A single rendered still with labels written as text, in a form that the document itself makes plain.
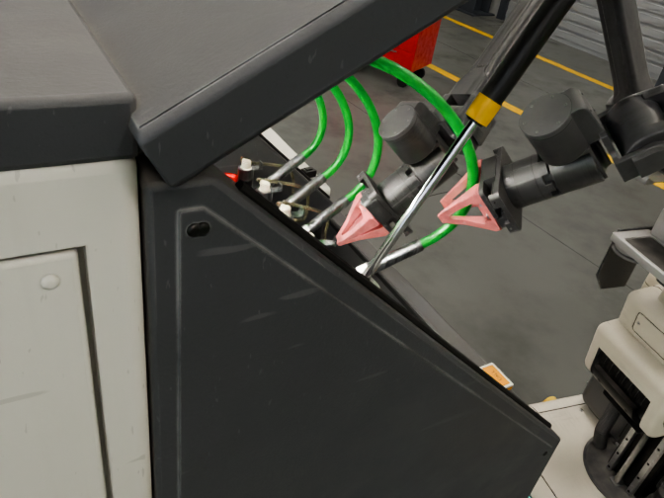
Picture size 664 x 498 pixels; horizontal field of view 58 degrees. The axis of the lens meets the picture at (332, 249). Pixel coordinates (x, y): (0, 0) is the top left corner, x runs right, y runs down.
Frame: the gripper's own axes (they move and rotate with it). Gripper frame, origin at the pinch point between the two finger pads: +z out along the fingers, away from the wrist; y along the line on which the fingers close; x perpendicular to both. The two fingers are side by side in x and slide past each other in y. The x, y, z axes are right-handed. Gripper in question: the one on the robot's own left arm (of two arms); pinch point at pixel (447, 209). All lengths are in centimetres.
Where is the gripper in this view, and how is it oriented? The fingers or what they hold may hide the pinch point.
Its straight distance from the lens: 81.4
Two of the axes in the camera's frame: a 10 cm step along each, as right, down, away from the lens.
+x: 5.7, 6.7, 4.8
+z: -7.8, 2.7, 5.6
